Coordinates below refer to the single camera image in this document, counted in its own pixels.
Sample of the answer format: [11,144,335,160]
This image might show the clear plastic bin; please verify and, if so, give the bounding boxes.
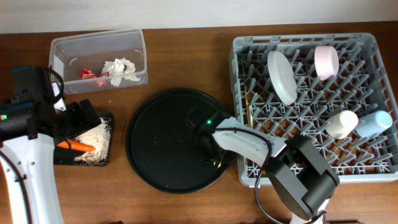
[49,29,148,95]

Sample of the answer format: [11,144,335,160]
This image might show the red snack wrapper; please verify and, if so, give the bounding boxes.
[80,68,109,87]

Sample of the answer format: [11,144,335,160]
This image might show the grey dishwasher rack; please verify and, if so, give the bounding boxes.
[229,33,397,183]

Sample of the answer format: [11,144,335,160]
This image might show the grey plate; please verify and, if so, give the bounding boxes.
[267,51,298,105]

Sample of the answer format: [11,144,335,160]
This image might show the light blue cup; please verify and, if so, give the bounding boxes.
[355,110,393,138]

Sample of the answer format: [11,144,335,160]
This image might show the white napkin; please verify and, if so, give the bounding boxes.
[101,58,140,87]

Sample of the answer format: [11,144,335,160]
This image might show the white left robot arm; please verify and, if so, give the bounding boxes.
[1,65,101,223]

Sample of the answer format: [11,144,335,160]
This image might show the rice and food scraps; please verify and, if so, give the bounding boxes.
[74,118,111,165]

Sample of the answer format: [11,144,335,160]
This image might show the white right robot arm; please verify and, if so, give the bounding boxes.
[186,108,340,223]

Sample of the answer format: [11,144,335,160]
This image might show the white cup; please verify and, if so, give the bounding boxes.
[325,110,359,139]

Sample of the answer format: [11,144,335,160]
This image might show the round black tray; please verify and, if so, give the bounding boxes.
[125,88,229,194]

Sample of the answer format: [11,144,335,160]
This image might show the rectangular black tray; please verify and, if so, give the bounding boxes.
[53,111,114,166]

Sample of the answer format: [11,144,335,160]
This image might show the wooden chopstick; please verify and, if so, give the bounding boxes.
[244,91,253,128]

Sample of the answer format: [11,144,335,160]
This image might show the orange carrot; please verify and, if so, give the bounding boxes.
[57,139,95,152]

